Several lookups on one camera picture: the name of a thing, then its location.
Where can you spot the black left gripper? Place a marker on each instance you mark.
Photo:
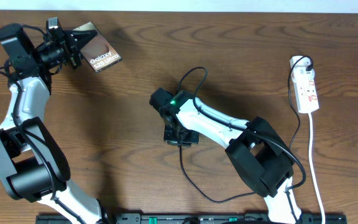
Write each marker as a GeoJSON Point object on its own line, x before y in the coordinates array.
{"type": "Point", "coordinates": [72, 55]}

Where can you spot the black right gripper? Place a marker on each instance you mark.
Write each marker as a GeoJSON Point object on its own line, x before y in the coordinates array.
{"type": "Point", "coordinates": [168, 137]}

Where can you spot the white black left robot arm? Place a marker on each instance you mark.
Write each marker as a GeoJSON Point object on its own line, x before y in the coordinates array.
{"type": "Point", "coordinates": [32, 165]}

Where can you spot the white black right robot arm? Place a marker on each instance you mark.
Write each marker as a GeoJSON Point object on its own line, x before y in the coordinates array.
{"type": "Point", "coordinates": [258, 154]}

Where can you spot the white power strip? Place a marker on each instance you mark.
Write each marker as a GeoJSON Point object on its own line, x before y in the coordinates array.
{"type": "Point", "coordinates": [305, 91]}

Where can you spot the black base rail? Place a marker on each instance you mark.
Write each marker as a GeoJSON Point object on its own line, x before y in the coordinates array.
{"type": "Point", "coordinates": [136, 218]}

